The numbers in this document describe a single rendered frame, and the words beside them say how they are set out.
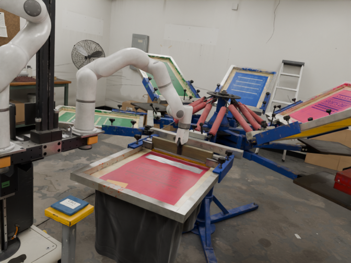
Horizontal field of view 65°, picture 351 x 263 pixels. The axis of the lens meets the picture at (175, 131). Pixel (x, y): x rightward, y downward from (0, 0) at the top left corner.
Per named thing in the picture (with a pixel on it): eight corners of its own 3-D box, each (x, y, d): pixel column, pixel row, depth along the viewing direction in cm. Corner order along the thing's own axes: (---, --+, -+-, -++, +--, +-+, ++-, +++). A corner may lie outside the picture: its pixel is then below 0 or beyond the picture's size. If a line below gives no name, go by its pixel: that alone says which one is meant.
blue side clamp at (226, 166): (219, 183, 151) (221, 171, 149) (210, 180, 153) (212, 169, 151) (232, 166, 177) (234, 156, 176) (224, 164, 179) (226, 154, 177)
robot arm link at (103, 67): (141, 38, 135) (131, 38, 152) (73, 76, 129) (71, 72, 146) (154, 64, 142) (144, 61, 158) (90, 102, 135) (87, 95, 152)
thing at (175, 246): (166, 285, 131) (178, 206, 120) (160, 282, 132) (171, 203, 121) (199, 235, 172) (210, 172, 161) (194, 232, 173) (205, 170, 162)
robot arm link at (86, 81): (76, 102, 134) (77, 69, 130) (74, 97, 146) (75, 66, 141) (96, 103, 138) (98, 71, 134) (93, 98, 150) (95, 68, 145)
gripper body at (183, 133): (182, 122, 173) (179, 139, 176) (175, 125, 164) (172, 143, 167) (192, 125, 170) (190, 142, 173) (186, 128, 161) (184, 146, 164)
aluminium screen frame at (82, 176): (183, 223, 108) (184, 215, 107) (69, 179, 129) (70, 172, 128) (231, 164, 178) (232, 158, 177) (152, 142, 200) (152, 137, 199)
